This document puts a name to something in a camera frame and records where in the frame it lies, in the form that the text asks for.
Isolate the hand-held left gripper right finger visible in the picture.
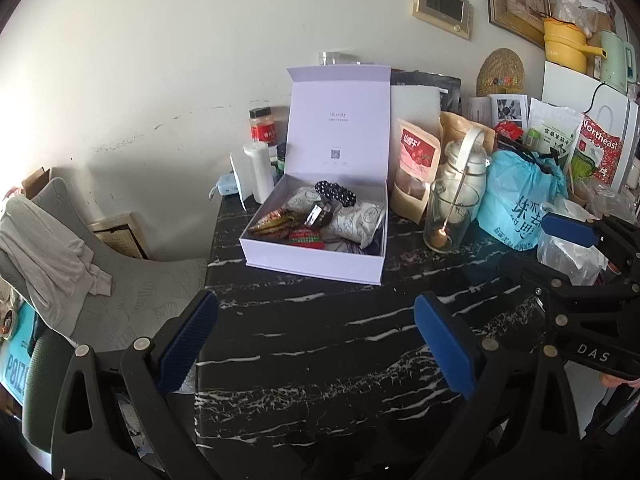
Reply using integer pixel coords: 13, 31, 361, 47
414, 291, 586, 480

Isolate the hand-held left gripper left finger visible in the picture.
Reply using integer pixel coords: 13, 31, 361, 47
50, 290, 221, 480

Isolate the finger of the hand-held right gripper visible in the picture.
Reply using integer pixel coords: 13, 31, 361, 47
514, 255, 640, 322
541, 211, 640, 275

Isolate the white bread packet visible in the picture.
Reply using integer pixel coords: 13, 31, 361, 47
320, 200, 386, 253
285, 186, 321, 213

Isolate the red snack packet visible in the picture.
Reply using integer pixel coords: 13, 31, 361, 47
286, 227, 328, 251

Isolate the black satin scrunchie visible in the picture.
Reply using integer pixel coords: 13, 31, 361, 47
303, 199, 337, 228

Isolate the black polka-dot scrunchie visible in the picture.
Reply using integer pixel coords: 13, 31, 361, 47
314, 180, 357, 207

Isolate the lavender gift box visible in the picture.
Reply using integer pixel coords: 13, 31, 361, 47
238, 64, 392, 287

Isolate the clear plastic bag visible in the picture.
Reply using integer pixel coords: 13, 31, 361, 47
536, 200, 608, 287

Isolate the blue plastic bag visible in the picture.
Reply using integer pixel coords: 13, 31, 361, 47
476, 150, 570, 252

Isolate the grey leaf-pattern chair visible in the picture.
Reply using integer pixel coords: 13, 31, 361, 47
0, 177, 210, 356

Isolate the red and white paper bag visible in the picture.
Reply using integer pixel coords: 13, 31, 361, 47
569, 105, 627, 188

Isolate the green and white packet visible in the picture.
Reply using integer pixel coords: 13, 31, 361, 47
525, 97, 585, 171

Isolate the gold spoon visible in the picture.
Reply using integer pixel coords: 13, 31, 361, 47
431, 172, 473, 253

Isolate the clear glass cup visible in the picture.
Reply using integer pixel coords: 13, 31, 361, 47
423, 176, 476, 254

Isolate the black and white photo card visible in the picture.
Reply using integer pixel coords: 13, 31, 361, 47
487, 92, 530, 128

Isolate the dark green chair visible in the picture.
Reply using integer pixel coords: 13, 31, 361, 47
20, 330, 83, 448

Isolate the plain kraft pouch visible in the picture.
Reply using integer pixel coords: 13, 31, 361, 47
439, 111, 497, 156

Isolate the white fridge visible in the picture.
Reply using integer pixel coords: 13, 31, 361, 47
540, 60, 640, 196

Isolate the red label kraft pouch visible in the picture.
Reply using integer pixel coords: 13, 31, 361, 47
390, 117, 443, 223

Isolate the light blue device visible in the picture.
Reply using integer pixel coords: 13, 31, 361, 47
215, 172, 241, 197

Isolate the grey cloth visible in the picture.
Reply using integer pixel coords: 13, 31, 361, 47
0, 196, 113, 338

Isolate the teal box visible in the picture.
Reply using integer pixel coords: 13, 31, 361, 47
0, 300, 38, 401

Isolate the light green kettle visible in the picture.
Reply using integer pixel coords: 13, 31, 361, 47
597, 29, 638, 96

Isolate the yellow pot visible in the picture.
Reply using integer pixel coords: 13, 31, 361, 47
542, 17, 607, 73

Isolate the black bag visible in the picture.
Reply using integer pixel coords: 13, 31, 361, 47
391, 70, 463, 116

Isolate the paper towel roll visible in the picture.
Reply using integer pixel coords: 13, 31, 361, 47
242, 141, 276, 205

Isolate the white foam board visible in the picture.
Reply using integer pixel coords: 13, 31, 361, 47
390, 84, 443, 131

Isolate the cardboard piece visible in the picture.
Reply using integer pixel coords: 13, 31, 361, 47
22, 167, 52, 201

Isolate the red lid jar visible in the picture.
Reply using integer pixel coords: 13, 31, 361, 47
248, 106, 277, 147

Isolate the framed picture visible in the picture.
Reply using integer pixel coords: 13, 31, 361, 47
481, 0, 553, 51

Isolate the clear plastic container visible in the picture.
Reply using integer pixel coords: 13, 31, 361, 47
317, 51, 362, 67

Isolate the gold frame on floor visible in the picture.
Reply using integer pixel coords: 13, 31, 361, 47
87, 211, 151, 261

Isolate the gold framed wall panel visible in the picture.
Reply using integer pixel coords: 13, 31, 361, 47
411, 0, 473, 41

